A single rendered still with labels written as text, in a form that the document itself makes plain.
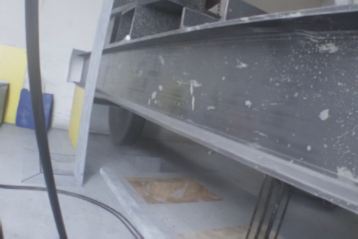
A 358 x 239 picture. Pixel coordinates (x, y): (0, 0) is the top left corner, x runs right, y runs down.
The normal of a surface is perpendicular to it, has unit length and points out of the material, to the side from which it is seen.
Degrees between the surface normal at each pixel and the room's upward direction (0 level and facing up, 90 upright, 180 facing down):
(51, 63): 90
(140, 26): 90
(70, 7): 90
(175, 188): 90
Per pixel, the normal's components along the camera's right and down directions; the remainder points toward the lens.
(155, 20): 0.45, 0.14
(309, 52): -0.87, -0.13
